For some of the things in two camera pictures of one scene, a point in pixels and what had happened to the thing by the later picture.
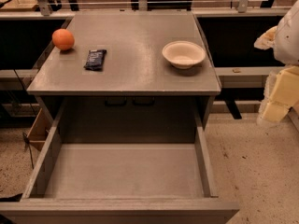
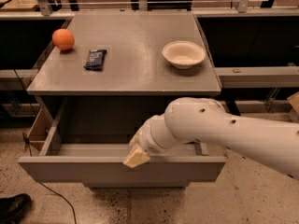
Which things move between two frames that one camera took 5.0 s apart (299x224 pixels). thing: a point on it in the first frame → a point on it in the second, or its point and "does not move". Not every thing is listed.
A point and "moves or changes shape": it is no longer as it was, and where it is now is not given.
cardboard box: [39, 130] does not move
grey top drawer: [122, 168] moves or changes shape
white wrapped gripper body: [289, 39] → [148, 141]
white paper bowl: [183, 54] does not move
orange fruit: [63, 39] does not move
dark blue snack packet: [95, 60] does not move
